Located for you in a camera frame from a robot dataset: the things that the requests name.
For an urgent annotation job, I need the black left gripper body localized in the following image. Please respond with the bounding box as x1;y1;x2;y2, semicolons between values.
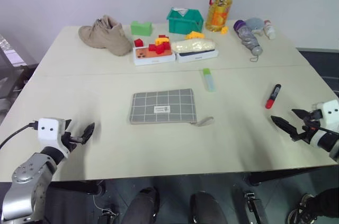
61;121;84;156

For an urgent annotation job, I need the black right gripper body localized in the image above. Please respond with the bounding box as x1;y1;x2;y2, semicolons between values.
291;110;324;144

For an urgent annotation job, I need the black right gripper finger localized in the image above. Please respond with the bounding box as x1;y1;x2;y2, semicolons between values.
270;115;300;138
291;108;309;120

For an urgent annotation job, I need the grey checked fabric pencil case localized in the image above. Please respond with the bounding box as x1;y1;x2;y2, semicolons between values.
129;88;215;127

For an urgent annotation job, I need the red and black marker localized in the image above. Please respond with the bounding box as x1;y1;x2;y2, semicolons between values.
265;83;282;110

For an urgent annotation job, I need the black sneaker with white laces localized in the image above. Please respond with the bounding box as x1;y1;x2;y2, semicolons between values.
287;188;339;224

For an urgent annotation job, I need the metal rack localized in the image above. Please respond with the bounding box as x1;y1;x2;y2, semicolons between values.
0;33;38;119

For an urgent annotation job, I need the green capped glue stick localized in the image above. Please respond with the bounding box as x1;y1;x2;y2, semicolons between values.
202;67;217;93

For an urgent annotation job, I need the black stand strut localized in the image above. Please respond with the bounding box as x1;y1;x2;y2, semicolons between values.
243;190;269;224

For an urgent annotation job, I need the small white plastic bottle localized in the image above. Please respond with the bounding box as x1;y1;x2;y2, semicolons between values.
263;20;276;40

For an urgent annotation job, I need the dark rounded shape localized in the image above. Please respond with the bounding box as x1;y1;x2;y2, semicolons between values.
189;190;225;224
120;186;160;224

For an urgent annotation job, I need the white phone box orange print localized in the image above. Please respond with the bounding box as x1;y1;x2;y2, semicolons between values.
132;46;176;67

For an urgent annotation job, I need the beige suede boot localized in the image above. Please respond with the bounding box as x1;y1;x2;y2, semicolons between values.
78;15;132;57

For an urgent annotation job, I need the grey plush toy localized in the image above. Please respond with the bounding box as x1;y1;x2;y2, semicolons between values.
244;17;266;34

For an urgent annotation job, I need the red toy brick cluster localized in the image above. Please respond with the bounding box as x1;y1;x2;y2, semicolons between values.
148;34;172;56

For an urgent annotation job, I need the white bag on box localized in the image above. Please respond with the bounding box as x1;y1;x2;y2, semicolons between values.
175;47;220;64

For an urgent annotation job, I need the green plastic block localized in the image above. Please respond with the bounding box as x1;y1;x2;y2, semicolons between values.
130;20;153;37

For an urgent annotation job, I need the yellow toy brick stack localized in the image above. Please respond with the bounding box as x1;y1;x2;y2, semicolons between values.
154;36;171;47

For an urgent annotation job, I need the clear bag of white grains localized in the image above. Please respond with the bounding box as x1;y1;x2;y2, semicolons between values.
171;38;217;53

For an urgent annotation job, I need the yellow toy brick cluster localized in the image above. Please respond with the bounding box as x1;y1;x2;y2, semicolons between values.
185;31;206;40

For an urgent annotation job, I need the yellow cooking oil bottle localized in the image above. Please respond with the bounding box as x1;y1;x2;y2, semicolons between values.
205;0;238;33

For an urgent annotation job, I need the teal plastic storage bin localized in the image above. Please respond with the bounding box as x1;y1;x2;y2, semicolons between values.
166;6;204;35

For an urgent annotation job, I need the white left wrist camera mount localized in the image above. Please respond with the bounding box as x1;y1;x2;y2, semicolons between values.
37;118;70;156

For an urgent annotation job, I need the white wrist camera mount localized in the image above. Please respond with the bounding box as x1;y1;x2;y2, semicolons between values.
312;100;339;129
37;118;70;156

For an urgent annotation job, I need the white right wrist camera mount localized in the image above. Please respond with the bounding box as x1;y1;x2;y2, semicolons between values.
312;100;339;129

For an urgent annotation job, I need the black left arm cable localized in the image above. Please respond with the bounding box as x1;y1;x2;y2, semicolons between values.
0;121;39;151

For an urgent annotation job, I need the grey folded umbrella purple handle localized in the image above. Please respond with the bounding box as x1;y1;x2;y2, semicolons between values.
233;19;264;63

